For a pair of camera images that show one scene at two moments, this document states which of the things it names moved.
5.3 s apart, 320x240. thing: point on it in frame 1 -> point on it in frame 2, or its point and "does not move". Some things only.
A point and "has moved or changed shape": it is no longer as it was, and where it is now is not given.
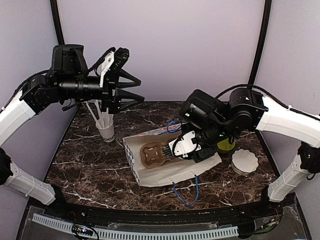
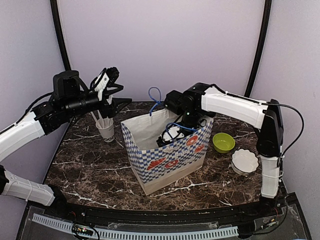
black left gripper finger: [125, 74] -> [106, 92]
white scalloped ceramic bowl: [244, 162] does not move
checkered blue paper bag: [181, 173] has moved or changed shape
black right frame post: [261, 44] does not move
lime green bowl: [224, 146] does not move
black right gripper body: [213, 134] -> [191, 119]
